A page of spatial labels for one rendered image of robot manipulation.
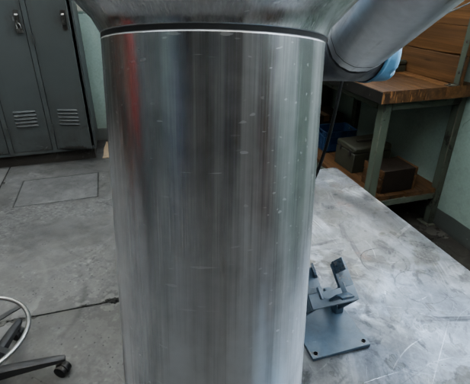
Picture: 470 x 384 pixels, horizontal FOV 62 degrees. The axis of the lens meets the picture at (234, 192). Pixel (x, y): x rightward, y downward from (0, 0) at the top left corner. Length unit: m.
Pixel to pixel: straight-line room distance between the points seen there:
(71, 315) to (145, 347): 1.82
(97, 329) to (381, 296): 1.35
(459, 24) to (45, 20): 2.60
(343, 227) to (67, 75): 2.68
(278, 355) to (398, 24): 0.26
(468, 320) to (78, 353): 1.43
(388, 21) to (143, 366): 0.29
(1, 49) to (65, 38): 0.45
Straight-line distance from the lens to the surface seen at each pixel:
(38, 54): 3.36
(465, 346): 0.76
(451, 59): 2.38
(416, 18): 0.33
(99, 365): 1.75
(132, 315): 0.17
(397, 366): 0.69
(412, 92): 2.16
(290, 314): 0.16
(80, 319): 1.95
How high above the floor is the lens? 1.30
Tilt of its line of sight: 28 degrees down
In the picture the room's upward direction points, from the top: straight up
